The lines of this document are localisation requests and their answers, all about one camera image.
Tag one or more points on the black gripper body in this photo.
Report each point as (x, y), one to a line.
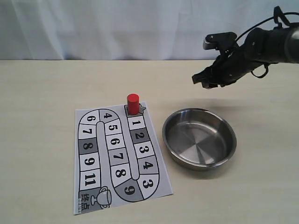
(237, 61)

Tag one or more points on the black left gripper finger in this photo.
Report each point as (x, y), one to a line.
(203, 77)

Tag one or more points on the red cylinder game piece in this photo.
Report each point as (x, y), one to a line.
(133, 104)

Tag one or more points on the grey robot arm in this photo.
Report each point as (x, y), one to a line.
(281, 46)

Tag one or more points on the stainless steel round bowl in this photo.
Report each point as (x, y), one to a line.
(199, 139)

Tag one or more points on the printed paper game board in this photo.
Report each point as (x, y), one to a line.
(118, 159)

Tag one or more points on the white backdrop curtain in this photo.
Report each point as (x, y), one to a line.
(124, 29)

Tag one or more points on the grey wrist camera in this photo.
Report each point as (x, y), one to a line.
(220, 41)

